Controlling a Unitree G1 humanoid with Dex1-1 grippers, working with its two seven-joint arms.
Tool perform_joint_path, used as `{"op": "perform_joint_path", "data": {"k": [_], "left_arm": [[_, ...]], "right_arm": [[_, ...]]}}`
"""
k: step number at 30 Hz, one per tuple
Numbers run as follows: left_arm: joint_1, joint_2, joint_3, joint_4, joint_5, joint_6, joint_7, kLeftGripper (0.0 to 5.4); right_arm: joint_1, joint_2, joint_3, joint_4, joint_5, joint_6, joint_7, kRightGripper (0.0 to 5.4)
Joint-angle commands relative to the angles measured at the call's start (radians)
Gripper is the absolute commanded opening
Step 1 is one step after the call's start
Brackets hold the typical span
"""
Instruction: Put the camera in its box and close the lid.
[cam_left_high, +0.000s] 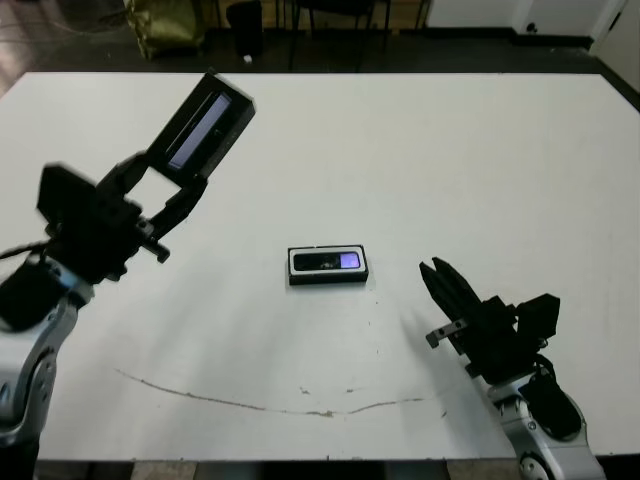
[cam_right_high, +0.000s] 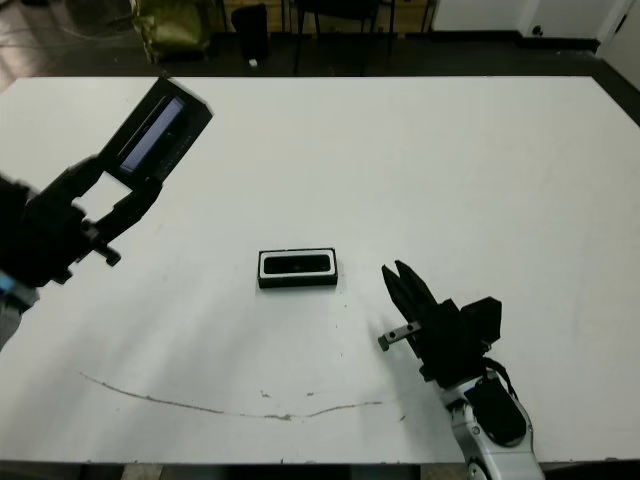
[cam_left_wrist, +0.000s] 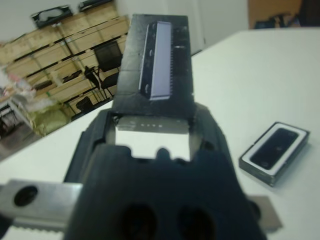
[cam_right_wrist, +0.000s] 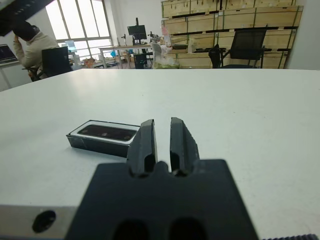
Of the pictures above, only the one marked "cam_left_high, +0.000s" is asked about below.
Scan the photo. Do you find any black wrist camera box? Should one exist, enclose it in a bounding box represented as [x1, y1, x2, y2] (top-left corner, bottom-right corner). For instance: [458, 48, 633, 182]
[35, 163, 101, 239]
[514, 292, 562, 342]

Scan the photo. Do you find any slim black camera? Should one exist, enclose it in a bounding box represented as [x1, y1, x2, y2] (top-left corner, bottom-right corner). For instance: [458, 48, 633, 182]
[293, 252, 362, 273]

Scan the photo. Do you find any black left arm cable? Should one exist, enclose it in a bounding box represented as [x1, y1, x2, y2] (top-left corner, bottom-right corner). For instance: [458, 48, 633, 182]
[0, 239, 51, 261]

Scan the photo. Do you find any white door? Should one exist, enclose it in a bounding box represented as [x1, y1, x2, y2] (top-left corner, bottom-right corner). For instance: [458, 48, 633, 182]
[589, 0, 640, 56]

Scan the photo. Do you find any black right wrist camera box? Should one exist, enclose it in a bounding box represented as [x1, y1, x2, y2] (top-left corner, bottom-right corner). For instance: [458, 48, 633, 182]
[514, 292, 562, 342]

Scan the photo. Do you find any black box base white insert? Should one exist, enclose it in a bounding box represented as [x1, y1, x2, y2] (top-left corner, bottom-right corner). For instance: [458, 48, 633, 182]
[287, 243, 371, 288]

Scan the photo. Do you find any green plastic sack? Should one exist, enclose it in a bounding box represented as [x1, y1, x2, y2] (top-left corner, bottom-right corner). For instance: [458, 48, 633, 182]
[124, 0, 206, 61]

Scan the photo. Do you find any black office chair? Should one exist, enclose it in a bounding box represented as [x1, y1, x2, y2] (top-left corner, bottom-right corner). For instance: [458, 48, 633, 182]
[287, 0, 391, 71]

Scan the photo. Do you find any tall black bin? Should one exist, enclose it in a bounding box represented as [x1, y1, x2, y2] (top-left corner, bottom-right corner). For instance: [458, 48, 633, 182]
[225, 0, 265, 57]

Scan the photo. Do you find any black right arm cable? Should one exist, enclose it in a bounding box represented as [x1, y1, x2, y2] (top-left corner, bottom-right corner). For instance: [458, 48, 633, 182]
[532, 349, 557, 382]

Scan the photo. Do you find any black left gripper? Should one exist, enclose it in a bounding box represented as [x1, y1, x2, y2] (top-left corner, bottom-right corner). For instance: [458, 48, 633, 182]
[47, 150, 210, 287]

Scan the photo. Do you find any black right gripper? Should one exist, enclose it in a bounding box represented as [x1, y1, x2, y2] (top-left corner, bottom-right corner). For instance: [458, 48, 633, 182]
[418, 256, 540, 387]

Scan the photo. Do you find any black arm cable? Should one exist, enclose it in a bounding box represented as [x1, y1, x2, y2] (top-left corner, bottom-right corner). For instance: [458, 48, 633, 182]
[532, 349, 557, 382]
[0, 239, 51, 261]

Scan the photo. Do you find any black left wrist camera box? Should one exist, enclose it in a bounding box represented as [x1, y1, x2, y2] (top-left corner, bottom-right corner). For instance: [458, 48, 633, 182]
[35, 163, 101, 239]

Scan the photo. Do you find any black box lid with tape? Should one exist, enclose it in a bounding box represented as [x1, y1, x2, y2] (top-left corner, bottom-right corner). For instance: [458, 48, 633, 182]
[144, 72, 258, 189]

